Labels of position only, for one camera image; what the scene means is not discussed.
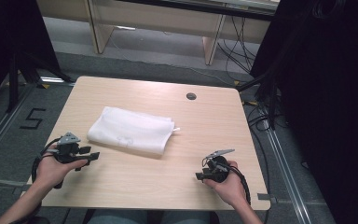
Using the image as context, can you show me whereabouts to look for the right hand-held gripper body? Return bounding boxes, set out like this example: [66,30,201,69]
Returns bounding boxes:
[201,148,236,184]

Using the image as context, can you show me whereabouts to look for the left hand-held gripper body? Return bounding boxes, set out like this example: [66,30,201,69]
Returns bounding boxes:
[47,132,82,165]

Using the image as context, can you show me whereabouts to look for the white mesh laundry bag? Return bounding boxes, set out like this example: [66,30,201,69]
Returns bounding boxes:
[86,105,182,156]

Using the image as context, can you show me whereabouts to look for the person's right hand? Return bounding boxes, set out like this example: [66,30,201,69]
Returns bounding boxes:
[204,160,249,207]

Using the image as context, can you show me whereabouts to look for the person's left hand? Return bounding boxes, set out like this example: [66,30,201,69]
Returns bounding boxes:
[35,153,89,189]

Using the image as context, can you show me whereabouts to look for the person's blue jeans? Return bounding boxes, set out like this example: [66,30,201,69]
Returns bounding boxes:
[86,208,213,224]

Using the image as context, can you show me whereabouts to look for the black metal stand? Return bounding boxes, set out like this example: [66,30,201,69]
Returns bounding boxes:
[236,69,282,131]
[7,50,75,114]

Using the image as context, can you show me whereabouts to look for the black curtain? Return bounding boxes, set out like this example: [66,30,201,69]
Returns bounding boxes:
[0,0,62,115]
[249,0,358,224]

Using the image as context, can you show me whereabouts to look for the light wooden desk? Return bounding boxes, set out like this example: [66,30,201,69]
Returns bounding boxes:
[36,0,282,66]

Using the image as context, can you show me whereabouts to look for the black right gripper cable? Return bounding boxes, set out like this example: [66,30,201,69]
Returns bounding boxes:
[228,165,253,206]

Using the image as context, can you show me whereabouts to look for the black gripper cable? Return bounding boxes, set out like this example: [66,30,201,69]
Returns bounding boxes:
[31,137,62,185]
[228,165,253,206]

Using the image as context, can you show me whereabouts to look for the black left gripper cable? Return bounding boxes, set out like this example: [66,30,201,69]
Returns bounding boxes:
[31,137,62,185]

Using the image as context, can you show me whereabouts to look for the black floor cables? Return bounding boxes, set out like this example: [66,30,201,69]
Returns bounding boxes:
[242,98,273,224]

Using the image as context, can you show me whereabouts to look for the metal floor rail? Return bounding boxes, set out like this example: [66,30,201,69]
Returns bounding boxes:
[0,83,35,171]
[261,119,312,224]

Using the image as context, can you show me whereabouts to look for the bundle of black cables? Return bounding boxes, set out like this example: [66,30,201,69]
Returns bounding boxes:
[216,15,258,75]

